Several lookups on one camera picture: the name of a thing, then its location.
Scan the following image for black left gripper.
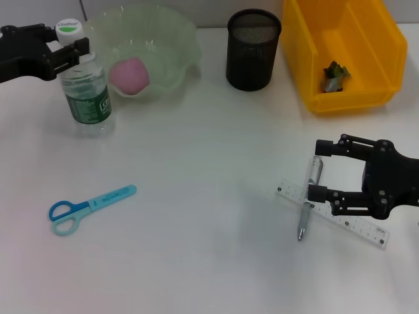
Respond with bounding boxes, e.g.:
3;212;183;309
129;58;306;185
0;23;90;84

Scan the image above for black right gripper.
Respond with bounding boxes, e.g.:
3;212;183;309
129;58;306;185
307;133;419;220

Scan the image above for clear green-label water bottle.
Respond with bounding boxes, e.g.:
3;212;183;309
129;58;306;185
54;18;117;138

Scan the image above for pink peach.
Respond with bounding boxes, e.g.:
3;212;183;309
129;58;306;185
108;58;150;96

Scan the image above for blue teal scissors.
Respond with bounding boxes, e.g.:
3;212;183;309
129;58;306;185
48;184;137;236

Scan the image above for silver pen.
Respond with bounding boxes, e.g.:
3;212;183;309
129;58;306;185
297;156;325;242

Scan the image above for transparent plastic ruler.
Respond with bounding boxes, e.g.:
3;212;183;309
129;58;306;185
274;179;390;250

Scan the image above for green glass fruit plate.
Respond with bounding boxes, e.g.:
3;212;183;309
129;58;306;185
81;5;202;104

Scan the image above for black mesh pen holder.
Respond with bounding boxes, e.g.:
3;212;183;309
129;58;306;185
225;9;282;92

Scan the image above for yellow plastic bin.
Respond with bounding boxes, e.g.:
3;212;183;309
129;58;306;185
282;0;409;115

